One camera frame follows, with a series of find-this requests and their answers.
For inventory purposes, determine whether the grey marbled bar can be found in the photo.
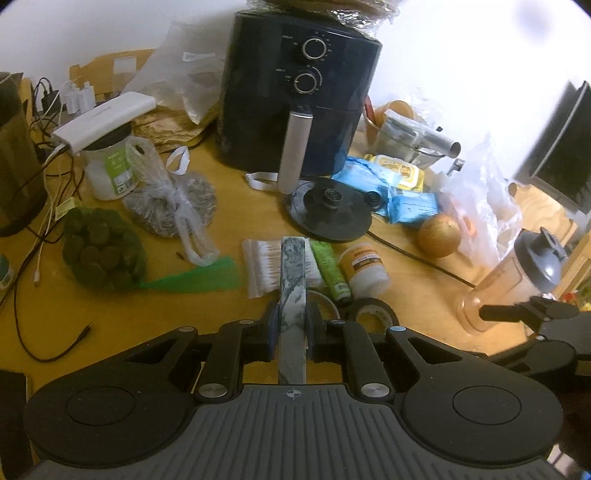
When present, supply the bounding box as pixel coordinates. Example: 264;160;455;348
279;236;307;385

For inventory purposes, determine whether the dark tape roll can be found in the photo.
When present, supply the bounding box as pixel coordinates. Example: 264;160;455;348
346;298;400;334

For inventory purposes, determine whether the white supplement jar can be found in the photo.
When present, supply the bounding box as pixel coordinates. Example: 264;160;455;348
339;243;391;299

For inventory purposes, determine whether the green cream tube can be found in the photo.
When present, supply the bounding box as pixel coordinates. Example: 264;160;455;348
310;240;353;304

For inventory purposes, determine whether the bag of cotton swabs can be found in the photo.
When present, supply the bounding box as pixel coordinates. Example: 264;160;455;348
242;238;325;299

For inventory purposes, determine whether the black kettle base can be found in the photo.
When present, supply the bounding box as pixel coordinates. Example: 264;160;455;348
283;178;373;243

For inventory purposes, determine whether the blue wipes packet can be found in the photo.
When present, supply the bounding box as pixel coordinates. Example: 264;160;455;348
332;157;440;228

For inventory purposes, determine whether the yellow onion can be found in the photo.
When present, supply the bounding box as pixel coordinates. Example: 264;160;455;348
418;213;462;258

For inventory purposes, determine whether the clear bag of seeds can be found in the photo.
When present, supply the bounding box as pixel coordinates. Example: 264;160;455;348
123;137;219;267

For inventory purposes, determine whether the yellow snack packet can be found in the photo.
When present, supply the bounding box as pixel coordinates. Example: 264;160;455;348
363;154;425;192

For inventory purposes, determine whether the white ribbon loop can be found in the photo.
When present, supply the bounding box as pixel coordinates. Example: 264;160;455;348
165;146;190;176

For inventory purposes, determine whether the white plastic bag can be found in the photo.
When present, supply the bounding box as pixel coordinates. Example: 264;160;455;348
432;159;523;268

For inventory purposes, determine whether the white tub green label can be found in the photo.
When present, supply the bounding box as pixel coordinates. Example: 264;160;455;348
82;122;138;201

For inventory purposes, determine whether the shaker bottle grey lid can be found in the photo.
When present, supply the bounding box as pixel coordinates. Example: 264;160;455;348
455;227;568;335

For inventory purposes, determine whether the crumpled brown paper bag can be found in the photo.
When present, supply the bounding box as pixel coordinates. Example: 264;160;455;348
131;104;218;153

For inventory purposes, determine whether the black phone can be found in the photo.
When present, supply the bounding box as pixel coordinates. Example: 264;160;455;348
0;370;33;479

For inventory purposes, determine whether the steel electric kettle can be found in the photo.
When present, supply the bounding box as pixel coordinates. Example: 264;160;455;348
0;72;47;237

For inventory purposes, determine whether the black air fryer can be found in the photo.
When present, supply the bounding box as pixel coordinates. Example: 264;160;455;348
217;10;382;194

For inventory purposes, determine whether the white power bank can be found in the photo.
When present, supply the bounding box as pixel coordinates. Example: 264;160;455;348
51;92;156;153

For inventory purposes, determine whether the clear plastic bag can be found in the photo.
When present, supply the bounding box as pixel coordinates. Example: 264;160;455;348
123;21;229;125

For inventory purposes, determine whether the black monitor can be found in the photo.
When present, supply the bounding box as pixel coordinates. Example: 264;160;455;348
514;82;590;214

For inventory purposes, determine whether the kettle base power cord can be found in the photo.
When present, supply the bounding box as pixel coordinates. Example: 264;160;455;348
366;229;477;289

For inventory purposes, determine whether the black audio cable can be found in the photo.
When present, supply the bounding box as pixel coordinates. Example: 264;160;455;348
12;257;93;363

